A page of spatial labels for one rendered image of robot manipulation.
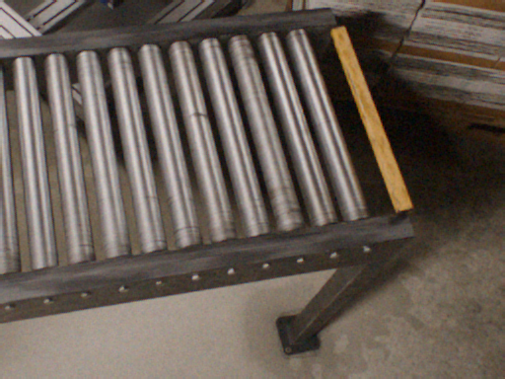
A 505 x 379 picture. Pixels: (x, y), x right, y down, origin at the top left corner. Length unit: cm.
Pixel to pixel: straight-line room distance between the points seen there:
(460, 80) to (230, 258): 123
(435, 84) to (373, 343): 81
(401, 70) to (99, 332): 118
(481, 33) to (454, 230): 64
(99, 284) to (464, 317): 133
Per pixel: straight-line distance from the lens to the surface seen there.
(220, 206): 127
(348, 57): 149
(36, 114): 136
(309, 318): 186
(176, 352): 200
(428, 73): 224
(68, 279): 121
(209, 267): 123
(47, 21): 224
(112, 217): 125
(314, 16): 156
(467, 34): 209
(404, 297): 221
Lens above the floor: 195
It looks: 61 degrees down
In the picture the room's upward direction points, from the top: 10 degrees clockwise
